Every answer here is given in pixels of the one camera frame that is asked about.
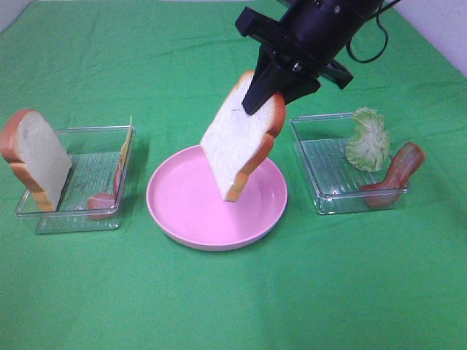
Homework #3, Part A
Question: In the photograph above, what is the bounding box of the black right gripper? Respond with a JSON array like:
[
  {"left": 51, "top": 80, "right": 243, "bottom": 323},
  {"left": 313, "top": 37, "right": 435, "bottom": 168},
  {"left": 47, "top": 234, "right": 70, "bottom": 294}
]
[{"left": 235, "top": 7, "right": 354, "bottom": 115}]

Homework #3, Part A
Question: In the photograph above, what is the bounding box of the bread slice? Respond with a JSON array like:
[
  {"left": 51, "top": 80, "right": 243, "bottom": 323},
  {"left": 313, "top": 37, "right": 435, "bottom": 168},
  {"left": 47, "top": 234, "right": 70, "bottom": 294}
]
[
  {"left": 200, "top": 71, "right": 286, "bottom": 201},
  {"left": 1, "top": 109, "right": 72, "bottom": 211}
]

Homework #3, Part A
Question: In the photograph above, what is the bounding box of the green lettuce leaf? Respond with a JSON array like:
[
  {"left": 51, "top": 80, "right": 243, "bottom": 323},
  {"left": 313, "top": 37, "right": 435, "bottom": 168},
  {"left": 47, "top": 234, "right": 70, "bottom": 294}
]
[{"left": 345, "top": 107, "right": 390, "bottom": 172}]

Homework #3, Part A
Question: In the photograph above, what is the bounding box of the yellow cheese slice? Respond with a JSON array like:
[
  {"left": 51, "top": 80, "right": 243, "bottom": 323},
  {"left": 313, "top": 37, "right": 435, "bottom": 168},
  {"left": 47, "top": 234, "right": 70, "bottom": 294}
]
[{"left": 119, "top": 116, "right": 133, "bottom": 166}]

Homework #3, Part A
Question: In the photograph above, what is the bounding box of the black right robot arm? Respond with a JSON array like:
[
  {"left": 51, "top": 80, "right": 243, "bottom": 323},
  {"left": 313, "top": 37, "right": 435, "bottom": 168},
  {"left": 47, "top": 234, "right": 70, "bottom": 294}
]
[{"left": 235, "top": 1, "right": 381, "bottom": 114}]

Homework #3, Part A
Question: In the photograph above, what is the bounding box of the right clear plastic tray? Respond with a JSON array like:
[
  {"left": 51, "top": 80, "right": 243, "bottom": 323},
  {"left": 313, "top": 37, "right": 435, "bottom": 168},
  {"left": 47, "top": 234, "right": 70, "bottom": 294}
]
[{"left": 290, "top": 112, "right": 409, "bottom": 214}]

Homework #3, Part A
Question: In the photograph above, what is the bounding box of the clear plastic tray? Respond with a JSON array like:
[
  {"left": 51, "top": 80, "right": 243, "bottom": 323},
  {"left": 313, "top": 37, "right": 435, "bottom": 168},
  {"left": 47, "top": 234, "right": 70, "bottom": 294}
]
[
  {"left": 16, "top": 125, "right": 136, "bottom": 234},
  {"left": 290, "top": 112, "right": 409, "bottom": 214}
]

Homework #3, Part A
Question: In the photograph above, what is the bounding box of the pink round plate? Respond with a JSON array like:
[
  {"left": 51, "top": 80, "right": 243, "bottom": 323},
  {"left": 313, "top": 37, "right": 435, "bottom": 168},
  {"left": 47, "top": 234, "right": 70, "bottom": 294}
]
[{"left": 146, "top": 146, "right": 287, "bottom": 251}]

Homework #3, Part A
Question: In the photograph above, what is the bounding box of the left clear plastic tray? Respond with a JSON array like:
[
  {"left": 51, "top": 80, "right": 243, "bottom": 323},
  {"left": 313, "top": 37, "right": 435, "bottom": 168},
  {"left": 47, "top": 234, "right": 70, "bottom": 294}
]
[{"left": 16, "top": 125, "right": 136, "bottom": 234}]

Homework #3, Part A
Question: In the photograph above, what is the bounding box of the green tablecloth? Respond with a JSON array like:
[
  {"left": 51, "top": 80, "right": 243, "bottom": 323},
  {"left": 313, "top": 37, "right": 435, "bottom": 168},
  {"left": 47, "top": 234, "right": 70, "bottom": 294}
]
[{"left": 1, "top": 1, "right": 466, "bottom": 349}]

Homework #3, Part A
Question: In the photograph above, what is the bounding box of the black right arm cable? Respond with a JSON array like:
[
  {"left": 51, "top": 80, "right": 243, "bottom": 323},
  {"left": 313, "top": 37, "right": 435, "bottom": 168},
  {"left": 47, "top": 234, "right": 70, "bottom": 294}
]
[{"left": 345, "top": 0, "right": 402, "bottom": 63}]

